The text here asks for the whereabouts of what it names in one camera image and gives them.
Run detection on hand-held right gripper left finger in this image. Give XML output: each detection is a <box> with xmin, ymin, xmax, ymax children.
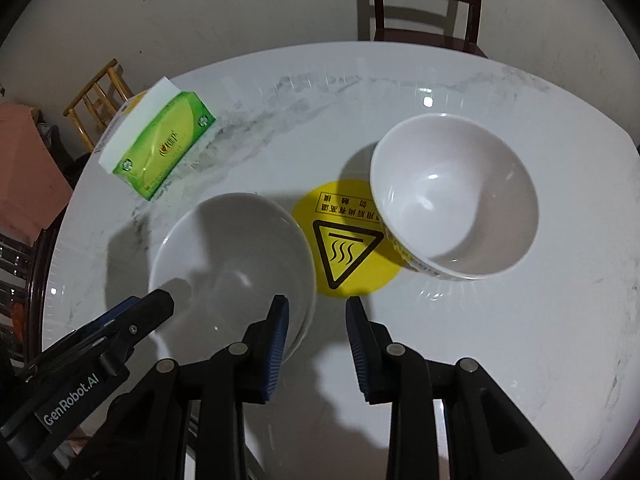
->
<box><xmin>65</xmin><ymin>295</ymin><xmax>291</xmax><ymax>480</ymax></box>

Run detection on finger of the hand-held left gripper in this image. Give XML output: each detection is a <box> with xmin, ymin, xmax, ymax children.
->
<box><xmin>100</xmin><ymin>288</ymin><xmax>176</xmax><ymax>361</ymax></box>
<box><xmin>70</xmin><ymin>296</ymin><xmax>143</xmax><ymax>342</ymax></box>

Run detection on dark wooden chair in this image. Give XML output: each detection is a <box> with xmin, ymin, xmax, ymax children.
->
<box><xmin>367</xmin><ymin>0</ymin><xmax>488</xmax><ymax>58</ymax></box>

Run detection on white bowl with blue print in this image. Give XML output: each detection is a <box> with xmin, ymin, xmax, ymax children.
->
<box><xmin>148</xmin><ymin>192</ymin><xmax>317</xmax><ymax>366</ymax></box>

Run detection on bamboo chair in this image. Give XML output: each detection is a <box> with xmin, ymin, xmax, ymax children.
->
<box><xmin>63</xmin><ymin>58</ymin><xmax>135</xmax><ymax>153</ymax></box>

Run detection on dark furniture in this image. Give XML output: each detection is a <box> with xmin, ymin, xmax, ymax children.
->
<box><xmin>0</xmin><ymin>230</ymin><xmax>61</xmax><ymax>361</ymax></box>

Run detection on white bowl with yellow print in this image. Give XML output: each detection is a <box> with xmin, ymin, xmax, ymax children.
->
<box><xmin>370</xmin><ymin>113</ymin><xmax>541</xmax><ymax>281</ymax></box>

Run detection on orange cloth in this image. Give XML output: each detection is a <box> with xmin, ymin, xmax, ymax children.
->
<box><xmin>0</xmin><ymin>103</ymin><xmax>74</xmax><ymax>241</ymax></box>

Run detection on green tissue pack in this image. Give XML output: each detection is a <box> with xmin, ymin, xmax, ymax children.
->
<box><xmin>98</xmin><ymin>76</ymin><xmax>217</xmax><ymax>202</ymax></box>

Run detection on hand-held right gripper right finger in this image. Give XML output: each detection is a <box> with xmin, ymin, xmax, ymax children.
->
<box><xmin>346</xmin><ymin>296</ymin><xmax>566</xmax><ymax>480</ymax></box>

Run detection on yellow warning sticker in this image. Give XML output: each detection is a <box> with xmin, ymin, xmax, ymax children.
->
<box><xmin>291</xmin><ymin>178</ymin><xmax>403</xmax><ymax>300</ymax></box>

